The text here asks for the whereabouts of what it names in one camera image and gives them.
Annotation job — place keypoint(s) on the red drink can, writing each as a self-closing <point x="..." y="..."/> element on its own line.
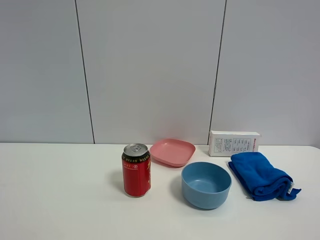
<point x="136" y="169"/>

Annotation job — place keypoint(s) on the white printed carton box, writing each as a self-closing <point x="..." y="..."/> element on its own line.
<point x="228" y="143"/>

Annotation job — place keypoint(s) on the folded blue towel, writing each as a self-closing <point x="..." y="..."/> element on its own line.
<point x="260" y="179"/>

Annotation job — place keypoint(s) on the blue plastic bowl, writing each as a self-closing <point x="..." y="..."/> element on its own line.
<point x="205" y="185"/>

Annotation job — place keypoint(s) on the pink square plate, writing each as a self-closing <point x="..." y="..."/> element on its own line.
<point x="172" y="152"/>

